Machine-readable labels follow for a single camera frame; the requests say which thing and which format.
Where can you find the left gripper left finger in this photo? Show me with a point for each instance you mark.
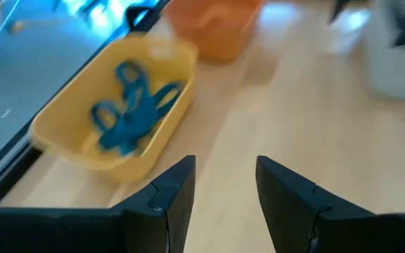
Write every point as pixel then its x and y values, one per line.
pixel 83 232

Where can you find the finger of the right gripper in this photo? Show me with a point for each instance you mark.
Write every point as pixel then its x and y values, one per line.
pixel 339 7

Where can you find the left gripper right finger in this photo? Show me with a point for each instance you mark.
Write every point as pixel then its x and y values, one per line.
pixel 329 232

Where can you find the blue rubber band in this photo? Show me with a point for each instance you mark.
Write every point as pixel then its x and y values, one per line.
pixel 135 95
pixel 132 123
pixel 95 116

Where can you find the white plastic basket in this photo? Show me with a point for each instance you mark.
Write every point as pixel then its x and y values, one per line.
pixel 392 77

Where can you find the yellow plastic basket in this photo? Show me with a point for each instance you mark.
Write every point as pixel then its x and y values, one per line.
pixel 65 126

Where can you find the orange plastic basket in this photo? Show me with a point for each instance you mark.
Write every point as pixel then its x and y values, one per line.
pixel 216 38

